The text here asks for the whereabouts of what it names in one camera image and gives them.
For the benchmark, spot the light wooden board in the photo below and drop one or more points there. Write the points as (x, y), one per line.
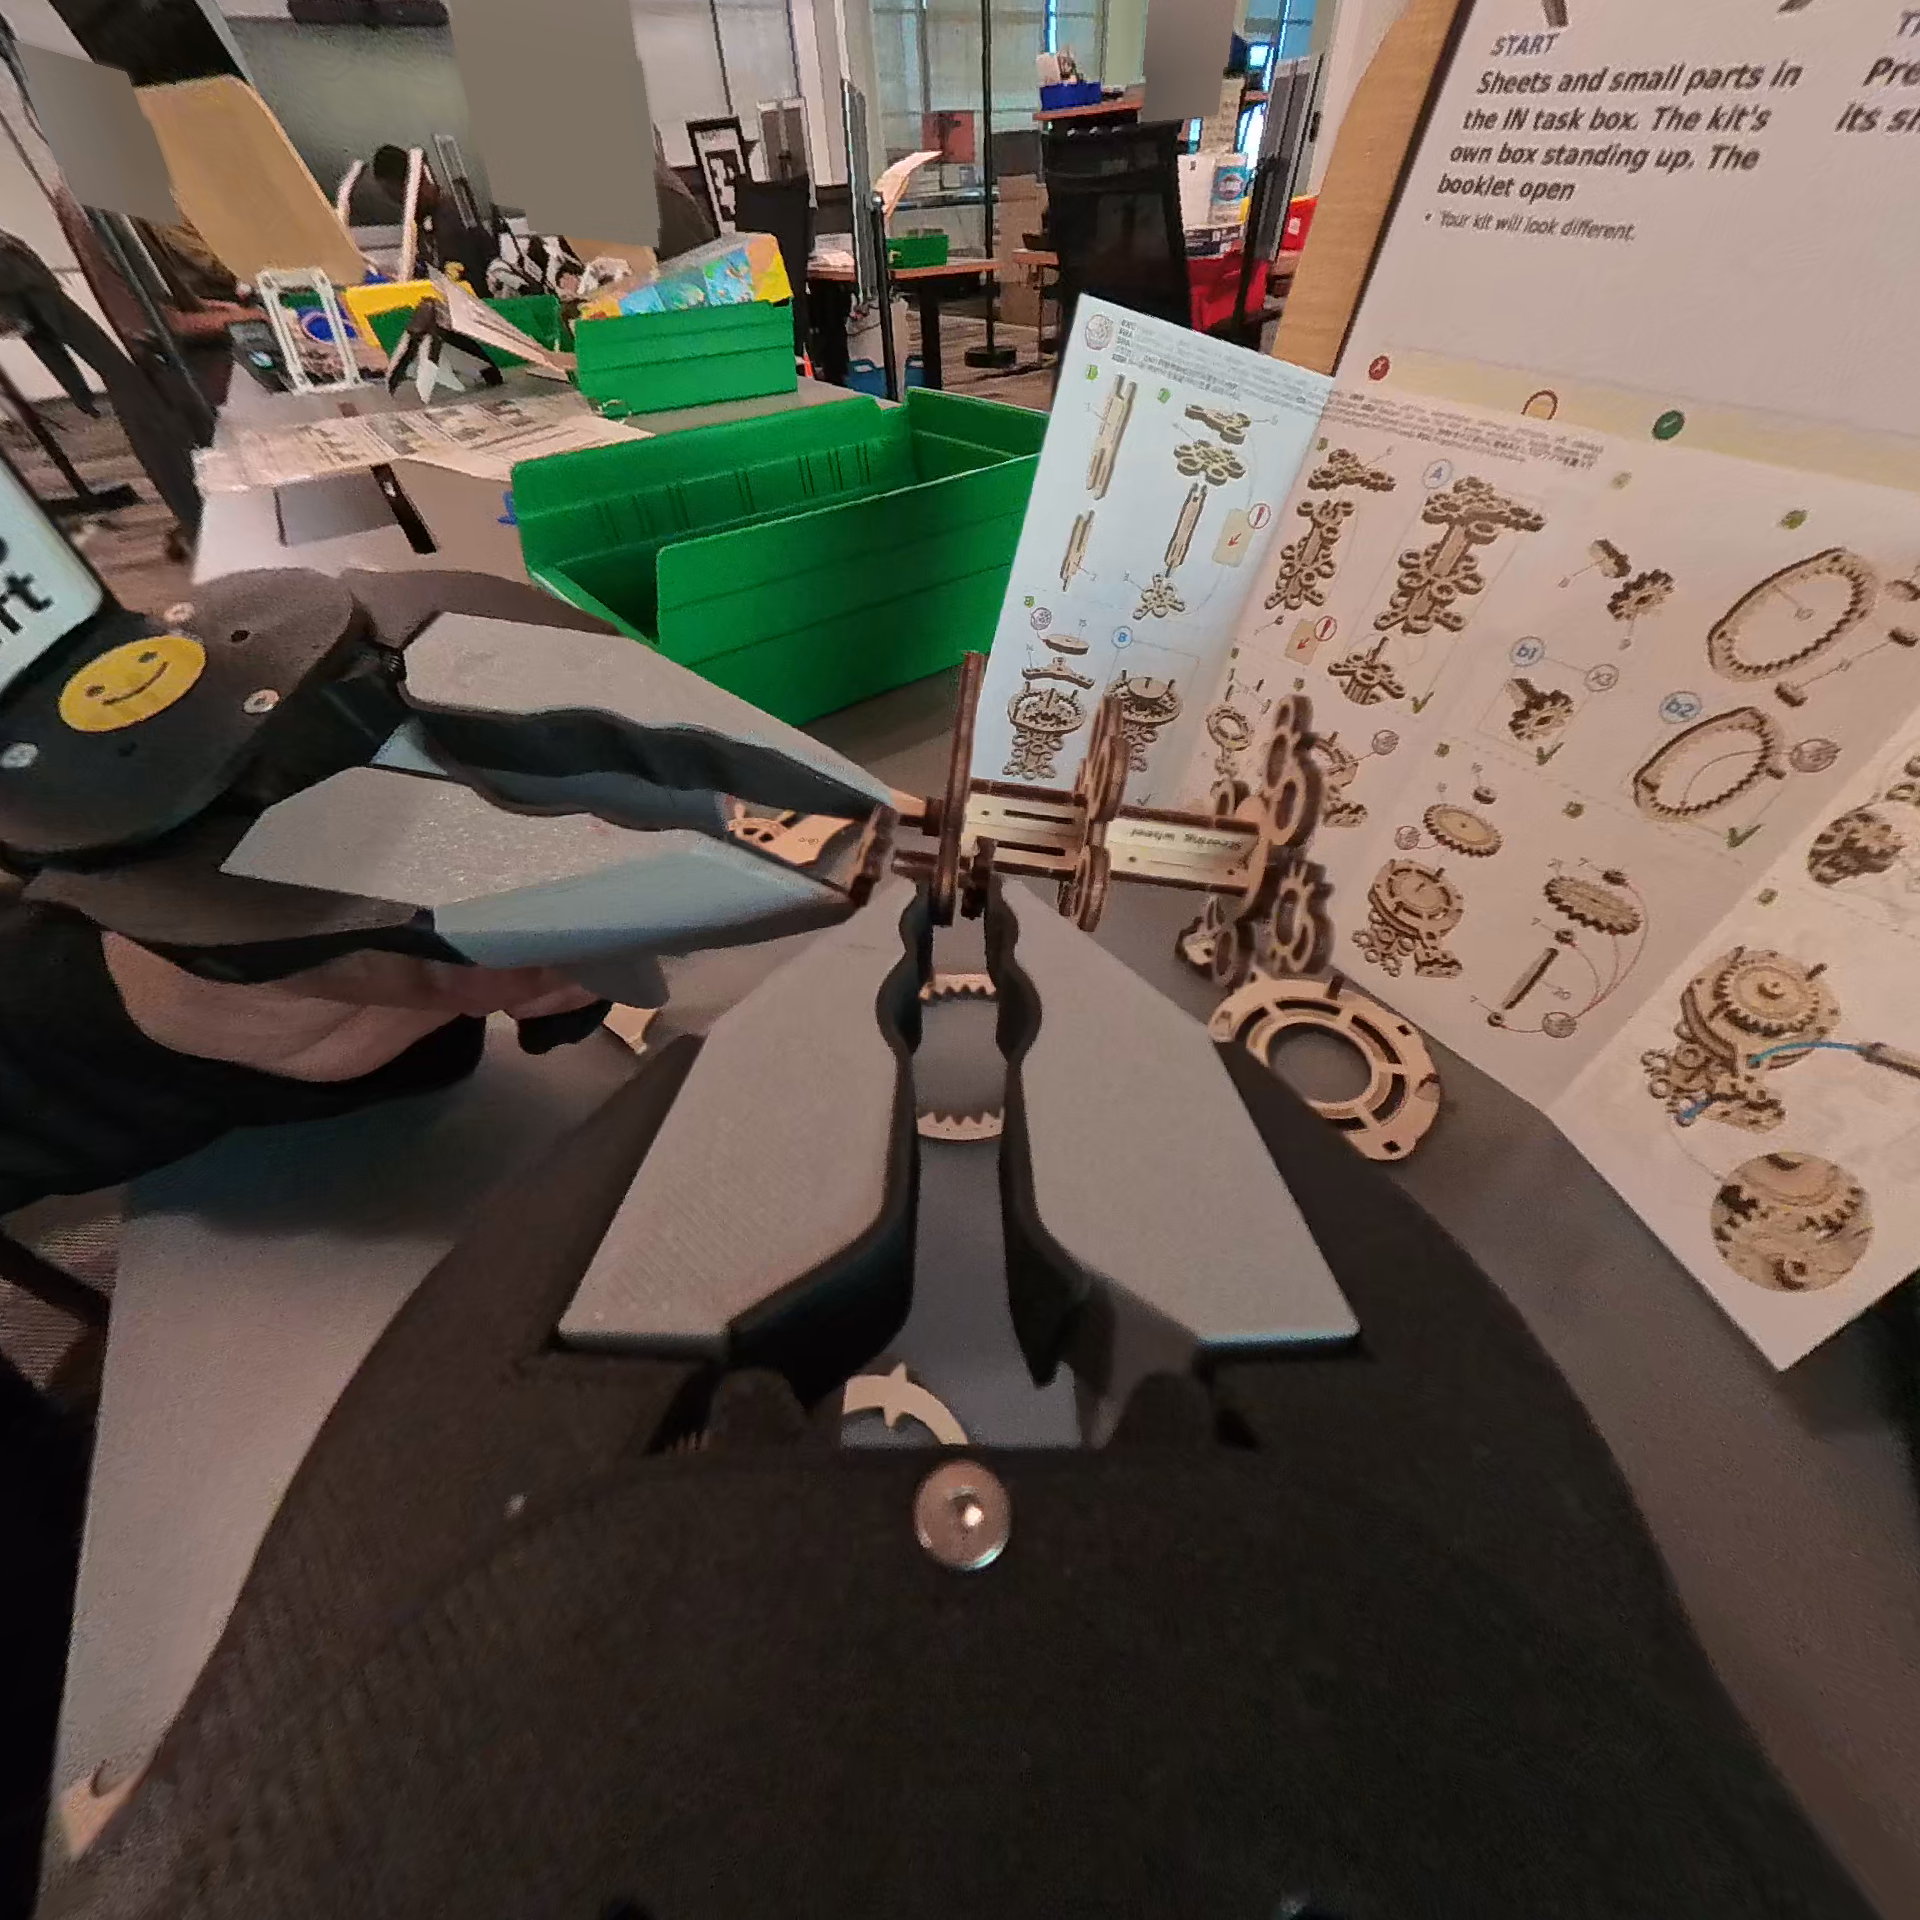
(1373, 180)

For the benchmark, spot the large green plastic bin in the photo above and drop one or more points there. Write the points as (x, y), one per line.
(840, 554)

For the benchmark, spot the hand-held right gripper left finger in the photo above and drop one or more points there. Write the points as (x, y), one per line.
(751, 1185)

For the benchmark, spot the colourful box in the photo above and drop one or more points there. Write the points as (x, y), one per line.
(705, 279)

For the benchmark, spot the black office chair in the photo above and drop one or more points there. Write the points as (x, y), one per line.
(1119, 224)

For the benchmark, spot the wooden steering wheel assembly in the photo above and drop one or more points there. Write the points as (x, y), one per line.
(1170, 841)

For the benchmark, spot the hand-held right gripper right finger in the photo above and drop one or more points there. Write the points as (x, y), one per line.
(1155, 1185)

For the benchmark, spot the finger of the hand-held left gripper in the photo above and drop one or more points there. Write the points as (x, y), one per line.
(554, 675)
(451, 855)

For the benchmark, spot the white task sign board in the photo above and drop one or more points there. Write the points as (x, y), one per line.
(1634, 284)

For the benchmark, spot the small green plastic bin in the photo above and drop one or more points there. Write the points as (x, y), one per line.
(683, 352)

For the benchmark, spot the folded instruction booklet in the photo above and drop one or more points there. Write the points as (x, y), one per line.
(1574, 675)

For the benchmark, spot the printed paper sheet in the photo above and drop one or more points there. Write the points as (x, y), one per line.
(390, 435)

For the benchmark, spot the person's left hand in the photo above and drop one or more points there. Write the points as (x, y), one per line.
(330, 1020)

